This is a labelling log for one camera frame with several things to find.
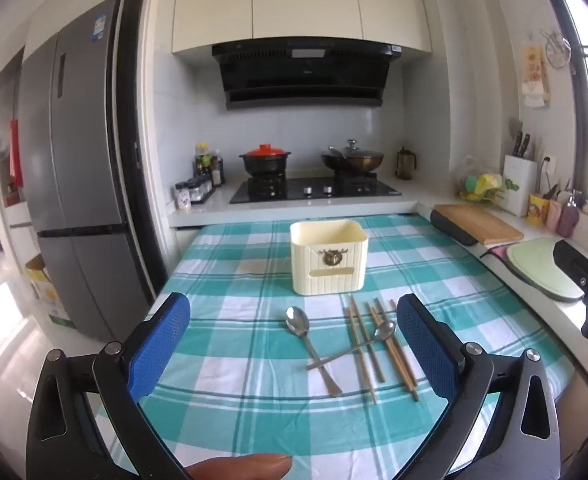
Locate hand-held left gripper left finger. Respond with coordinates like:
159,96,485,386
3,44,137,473
25,291,192,480

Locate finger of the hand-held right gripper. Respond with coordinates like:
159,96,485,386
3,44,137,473
553,239,588,292

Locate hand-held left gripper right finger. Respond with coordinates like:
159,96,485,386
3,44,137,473
391,293,561,480

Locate steel spoon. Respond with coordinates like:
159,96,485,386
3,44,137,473
285,306,343,396
306,320,398,372

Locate cream ribbed utensil holder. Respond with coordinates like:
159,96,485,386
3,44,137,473
290,219,370,296

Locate green cutting board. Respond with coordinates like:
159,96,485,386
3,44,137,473
505,241,587,303

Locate purple soap dispenser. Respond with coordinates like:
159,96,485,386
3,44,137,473
556,191,581,238

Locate yellow snack packet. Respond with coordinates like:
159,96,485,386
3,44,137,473
528,194,551,225

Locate pink cutting board black rim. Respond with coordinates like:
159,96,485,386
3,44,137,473
481,242,514,272

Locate white knife block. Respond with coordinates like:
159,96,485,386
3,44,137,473
502,154,539,217

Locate wooden cutting board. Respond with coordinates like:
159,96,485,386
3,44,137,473
433,203,525,245

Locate green white checked tablecloth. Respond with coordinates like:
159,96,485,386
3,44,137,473
96,215,575,480

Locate yellow white cardboard box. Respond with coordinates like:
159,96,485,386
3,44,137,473
24,255,72,331

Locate clear bag yellow green contents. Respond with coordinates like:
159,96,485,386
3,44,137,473
455,156,520,207

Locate spice jar set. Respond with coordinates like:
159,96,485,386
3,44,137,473
186,174,215,204

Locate glass french press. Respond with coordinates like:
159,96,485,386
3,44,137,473
395,147,418,181

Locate dark sauce bottle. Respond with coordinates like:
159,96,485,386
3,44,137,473
211,149,226,187

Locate black gas stove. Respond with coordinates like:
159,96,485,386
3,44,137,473
229,172,403,205

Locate black wok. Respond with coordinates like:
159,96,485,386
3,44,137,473
320,145,385,173

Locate grey refrigerator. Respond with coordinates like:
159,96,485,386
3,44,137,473
18,0,157,343

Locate glass wok lid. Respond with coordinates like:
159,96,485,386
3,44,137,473
334,139,371,157

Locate black clay pot red lid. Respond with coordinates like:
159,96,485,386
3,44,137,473
239,144,292,178

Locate red hanging cloth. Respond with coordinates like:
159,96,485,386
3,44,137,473
9,119,24,188

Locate black range hood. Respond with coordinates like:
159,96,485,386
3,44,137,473
211,38,402,111

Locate hanging wall calendar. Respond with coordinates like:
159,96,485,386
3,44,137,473
520,42,551,107

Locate wire wall ornament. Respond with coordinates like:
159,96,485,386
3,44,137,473
539,30,578,75

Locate black door frame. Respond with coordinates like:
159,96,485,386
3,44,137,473
116,0,159,306

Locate white wall cabinet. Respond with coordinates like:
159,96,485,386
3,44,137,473
171,0,433,58

